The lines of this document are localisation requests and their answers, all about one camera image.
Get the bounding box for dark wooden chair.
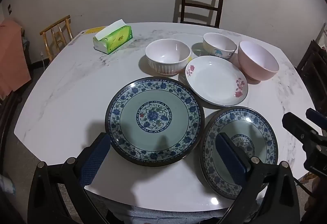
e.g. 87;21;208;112
179;0;225;28

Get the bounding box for bamboo chair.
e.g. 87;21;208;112
39;15;74;63

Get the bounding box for cartoon print bowl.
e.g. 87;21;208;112
203;32;237;60

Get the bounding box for orange cloth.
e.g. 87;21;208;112
0;18;32;99

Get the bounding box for large blue floral plate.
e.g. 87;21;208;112
105;76;205;167

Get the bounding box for pink bowl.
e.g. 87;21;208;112
237;40;280;81

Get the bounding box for white ribbed bowl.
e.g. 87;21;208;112
145;38;192;76

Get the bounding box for white plate with pink flowers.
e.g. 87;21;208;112
185;55;249;107

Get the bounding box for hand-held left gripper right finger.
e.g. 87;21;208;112
216;132;300;224

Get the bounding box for green tissue pack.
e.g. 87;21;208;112
93;19;133;55

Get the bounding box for dark wooden furniture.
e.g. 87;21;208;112
296;39;327;114

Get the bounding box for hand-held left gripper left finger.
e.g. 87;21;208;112
28;132;111;224

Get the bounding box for pile of packaged goods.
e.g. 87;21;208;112
315;22;327;51

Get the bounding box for yellow table label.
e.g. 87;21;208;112
82;26;106;35

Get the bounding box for pale blue cloth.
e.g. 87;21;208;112
0;175;16;196

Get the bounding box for small blue floral plate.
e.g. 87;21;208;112
200;106;279;200

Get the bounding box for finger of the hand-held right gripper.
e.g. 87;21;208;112
306;108;327;129
282;112;323;149

